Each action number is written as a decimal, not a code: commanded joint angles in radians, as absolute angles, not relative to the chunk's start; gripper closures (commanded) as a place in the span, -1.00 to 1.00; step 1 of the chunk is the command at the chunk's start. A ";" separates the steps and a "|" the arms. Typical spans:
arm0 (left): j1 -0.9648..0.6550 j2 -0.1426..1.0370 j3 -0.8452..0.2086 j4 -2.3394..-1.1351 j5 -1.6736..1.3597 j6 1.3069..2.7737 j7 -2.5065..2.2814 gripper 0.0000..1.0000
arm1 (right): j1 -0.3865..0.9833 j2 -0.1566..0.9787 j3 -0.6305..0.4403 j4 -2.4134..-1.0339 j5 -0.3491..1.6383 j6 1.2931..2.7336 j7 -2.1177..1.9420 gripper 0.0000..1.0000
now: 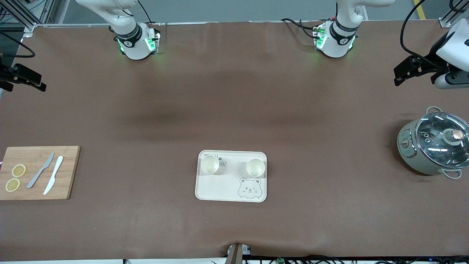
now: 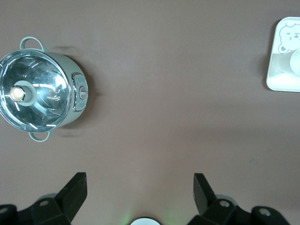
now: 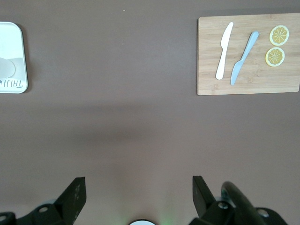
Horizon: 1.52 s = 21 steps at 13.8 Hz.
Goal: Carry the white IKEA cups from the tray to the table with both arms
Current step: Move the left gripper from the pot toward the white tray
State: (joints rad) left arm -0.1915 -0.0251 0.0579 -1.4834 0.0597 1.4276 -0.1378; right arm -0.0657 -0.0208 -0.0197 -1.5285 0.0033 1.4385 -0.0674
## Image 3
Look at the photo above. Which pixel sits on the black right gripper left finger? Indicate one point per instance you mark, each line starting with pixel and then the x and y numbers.
pixel 75 197

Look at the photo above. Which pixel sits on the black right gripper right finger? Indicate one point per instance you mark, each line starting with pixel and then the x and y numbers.
pixel 204 201

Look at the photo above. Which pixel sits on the brown table cover mat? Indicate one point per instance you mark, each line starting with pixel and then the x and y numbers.
pixel 140 117

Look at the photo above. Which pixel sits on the white plastic knife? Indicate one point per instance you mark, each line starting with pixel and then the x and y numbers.
pixel 224 50

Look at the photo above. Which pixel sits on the wooden cutting board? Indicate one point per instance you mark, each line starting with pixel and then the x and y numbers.
pixel 207 47

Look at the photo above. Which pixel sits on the cream bear print tray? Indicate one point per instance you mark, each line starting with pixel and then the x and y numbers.
pixel 20 47

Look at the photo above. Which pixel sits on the grey plastic knife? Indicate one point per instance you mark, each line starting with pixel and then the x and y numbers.
pixel 248 47

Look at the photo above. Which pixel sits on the yellow lemon slice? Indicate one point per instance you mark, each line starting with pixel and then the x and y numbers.
pixel 279 35
pixel 275 57

